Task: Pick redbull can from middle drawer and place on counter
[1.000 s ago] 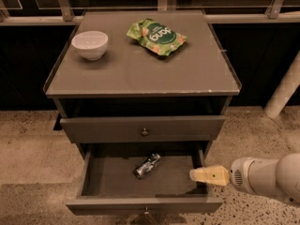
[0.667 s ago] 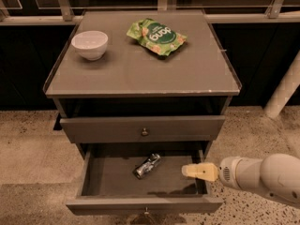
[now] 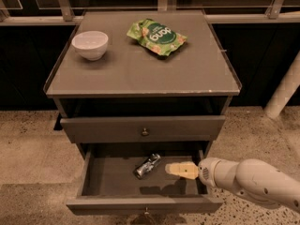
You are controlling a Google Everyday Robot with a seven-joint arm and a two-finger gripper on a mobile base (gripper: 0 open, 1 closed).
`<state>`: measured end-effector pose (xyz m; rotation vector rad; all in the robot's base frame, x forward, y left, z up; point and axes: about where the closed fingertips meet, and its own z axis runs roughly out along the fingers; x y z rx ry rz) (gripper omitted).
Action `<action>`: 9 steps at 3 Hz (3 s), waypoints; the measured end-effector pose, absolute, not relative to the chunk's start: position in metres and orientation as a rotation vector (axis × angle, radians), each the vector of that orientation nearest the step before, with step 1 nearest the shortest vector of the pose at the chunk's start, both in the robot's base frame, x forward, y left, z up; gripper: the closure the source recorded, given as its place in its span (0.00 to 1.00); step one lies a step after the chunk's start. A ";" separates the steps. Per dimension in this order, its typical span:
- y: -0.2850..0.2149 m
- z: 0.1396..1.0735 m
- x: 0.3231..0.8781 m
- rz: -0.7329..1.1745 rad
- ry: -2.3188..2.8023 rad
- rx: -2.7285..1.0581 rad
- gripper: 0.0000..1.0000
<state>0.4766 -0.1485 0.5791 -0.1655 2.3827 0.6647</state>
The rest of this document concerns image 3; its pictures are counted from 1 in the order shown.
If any white ceramic bowl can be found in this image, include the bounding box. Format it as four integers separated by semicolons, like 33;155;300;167
71;31;109;61

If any grey top drawer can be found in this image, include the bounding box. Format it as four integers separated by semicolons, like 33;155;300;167
61;115;225;143

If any grey drawer cabinet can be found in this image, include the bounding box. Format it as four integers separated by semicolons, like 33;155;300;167
43;10;243;218

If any white post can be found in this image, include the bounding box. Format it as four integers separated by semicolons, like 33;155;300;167
264;51;300;119

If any brass top drawer knob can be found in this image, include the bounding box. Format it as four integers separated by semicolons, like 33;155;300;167
142;127;149;137

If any green snack bag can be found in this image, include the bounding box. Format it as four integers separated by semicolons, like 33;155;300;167
127;19;187;56

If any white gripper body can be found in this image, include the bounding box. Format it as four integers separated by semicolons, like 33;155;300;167
199;157;220;188

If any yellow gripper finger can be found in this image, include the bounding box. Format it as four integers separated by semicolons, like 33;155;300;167
165;161;199;180

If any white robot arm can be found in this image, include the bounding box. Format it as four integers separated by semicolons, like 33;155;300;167
165;157;300;213

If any metal railing frame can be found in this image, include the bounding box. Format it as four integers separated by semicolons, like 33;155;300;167
0;0;300;26

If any brass drawer knob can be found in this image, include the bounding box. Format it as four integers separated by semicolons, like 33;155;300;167
142;207;149;215
142;127;149;137

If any brass middle drawer knob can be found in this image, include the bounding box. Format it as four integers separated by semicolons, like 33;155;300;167
142;207;149;215

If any open grey middle drawer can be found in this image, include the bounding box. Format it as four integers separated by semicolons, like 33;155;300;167
67;149;222;215

